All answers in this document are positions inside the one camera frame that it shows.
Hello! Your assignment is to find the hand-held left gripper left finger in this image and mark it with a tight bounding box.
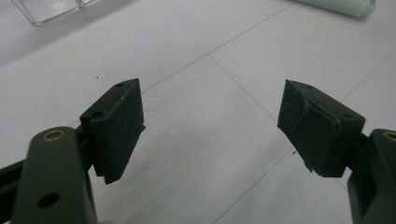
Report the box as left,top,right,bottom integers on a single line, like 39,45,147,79
10,77,147,224

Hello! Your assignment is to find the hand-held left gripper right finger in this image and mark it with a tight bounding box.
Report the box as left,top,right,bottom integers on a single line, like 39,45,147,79
276,78,396,224

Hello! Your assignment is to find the pale green tube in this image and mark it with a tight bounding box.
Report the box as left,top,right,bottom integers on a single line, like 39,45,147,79
293,0,376,19

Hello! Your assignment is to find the clear plastic tray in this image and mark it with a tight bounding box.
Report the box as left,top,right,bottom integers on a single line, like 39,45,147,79
11,0,104,26

